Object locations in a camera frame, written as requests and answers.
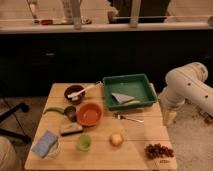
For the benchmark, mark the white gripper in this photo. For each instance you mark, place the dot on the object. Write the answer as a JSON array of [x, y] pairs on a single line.
[[169, 115]]

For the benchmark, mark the yellow apple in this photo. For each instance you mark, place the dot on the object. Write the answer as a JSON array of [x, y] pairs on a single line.
[[116, 139]]

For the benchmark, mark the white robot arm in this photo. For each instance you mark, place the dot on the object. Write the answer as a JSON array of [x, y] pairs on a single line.
[[186, 83]]

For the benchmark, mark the small green cup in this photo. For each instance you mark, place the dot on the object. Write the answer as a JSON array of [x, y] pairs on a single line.
[[83, 143]]

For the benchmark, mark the small metal cup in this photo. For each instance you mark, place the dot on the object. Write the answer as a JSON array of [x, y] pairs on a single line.
[[70, 112]]

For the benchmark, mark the bunch of red grapes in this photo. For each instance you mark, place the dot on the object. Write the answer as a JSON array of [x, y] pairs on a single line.
[[158, 151]]

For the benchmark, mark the grey cloth in tray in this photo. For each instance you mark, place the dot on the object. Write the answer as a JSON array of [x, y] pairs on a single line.
[[122, 98]]

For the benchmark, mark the metal fork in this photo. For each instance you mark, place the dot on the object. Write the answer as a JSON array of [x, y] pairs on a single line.
[[120, 117]]

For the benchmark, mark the green plastic tray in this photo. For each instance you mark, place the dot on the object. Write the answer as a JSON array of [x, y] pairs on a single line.
[[135, 85]]

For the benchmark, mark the orange bowl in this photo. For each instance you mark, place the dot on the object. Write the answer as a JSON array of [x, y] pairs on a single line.
[[89, 114]]

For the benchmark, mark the brown block eraser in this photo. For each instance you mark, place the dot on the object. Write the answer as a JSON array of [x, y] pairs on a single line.
[[72, 128]]

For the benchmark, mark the dark brown bowl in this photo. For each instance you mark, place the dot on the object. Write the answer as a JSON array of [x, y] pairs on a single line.
[[73, 89]]

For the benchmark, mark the clear glass dish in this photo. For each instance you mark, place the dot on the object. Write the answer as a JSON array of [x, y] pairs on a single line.
[[54, 150]]

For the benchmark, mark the blue sponge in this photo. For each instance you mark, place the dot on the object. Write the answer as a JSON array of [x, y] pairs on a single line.
[[44, 144]]

